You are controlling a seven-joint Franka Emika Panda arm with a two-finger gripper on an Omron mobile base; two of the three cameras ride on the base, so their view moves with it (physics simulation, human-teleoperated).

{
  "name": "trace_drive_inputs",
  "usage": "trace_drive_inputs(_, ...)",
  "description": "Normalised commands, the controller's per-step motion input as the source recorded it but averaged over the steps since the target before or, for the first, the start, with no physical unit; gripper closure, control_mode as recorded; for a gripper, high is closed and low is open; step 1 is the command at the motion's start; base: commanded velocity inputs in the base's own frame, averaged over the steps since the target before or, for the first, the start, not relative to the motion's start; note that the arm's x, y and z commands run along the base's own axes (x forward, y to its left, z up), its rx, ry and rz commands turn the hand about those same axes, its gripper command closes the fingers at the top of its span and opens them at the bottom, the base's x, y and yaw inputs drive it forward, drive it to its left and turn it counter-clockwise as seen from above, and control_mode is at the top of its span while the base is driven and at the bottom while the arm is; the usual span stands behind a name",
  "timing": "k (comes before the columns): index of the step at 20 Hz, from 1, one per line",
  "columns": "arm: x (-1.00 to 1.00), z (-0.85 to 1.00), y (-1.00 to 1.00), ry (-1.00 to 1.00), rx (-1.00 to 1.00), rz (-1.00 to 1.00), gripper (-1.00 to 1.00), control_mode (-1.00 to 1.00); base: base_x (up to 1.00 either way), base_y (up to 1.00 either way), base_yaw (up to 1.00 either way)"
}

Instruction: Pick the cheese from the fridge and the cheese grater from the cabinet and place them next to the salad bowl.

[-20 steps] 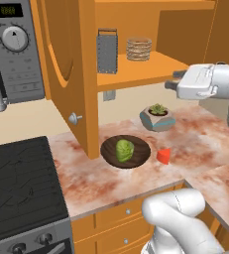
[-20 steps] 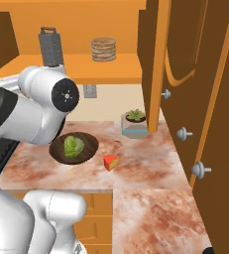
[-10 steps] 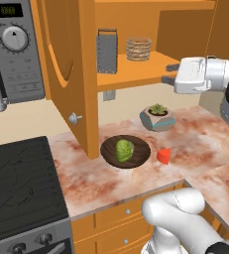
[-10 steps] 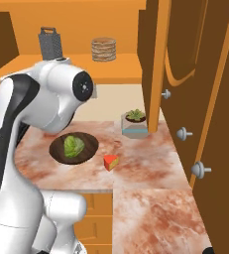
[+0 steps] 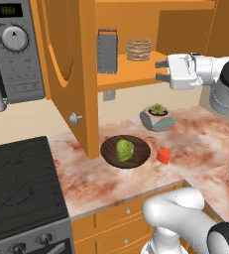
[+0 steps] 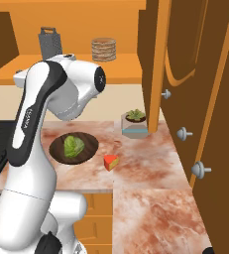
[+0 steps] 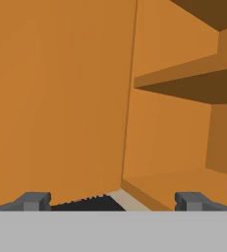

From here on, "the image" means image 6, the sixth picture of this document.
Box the green lettuce head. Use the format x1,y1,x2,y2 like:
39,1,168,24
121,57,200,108
62,134,86,159

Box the potted green plant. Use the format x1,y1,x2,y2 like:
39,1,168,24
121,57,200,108
120,108,150,140

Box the grey round knob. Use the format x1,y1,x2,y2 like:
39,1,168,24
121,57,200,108
190,161,213,181
175,126,194,142
161,88,172,100

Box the brown tall cabinet front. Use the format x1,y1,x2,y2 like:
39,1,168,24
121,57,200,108
160,0,229,254

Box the orange base cabinet drawers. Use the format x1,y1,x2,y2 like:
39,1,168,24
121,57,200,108
71,192,114,254

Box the dark brown salad bowl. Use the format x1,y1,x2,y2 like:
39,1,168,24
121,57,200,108
48,131,100,166

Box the grey metal cheese grater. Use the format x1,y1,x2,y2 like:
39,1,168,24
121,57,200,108
38,26,63,62

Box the stack of tan plates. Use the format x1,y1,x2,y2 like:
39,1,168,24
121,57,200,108
90,37,118,63

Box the orange cheese wedge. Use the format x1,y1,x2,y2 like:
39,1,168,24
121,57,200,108
103,154,120,172

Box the orange open wall cabinet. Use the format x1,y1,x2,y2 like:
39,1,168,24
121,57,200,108
0,0,148,86

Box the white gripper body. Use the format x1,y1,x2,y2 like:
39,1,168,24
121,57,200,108
13,67,31,89

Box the brown open cabinet door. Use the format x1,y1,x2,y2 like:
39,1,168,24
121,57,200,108
136,0,173,134

